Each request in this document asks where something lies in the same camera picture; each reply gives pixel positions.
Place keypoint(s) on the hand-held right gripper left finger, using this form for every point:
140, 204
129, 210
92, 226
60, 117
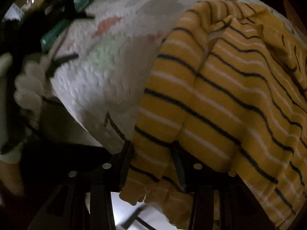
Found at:
124, 164

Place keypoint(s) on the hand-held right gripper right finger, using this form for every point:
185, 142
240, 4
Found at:
179, 170

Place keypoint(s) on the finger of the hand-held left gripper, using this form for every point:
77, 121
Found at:
55, 34
82, 1

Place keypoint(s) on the yellow striped shirt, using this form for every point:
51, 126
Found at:
215, 88

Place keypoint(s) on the person's left hand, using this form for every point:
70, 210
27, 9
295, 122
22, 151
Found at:
31, 86

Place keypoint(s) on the white patterned quilted blanket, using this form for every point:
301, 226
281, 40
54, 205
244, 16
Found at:
108, 76

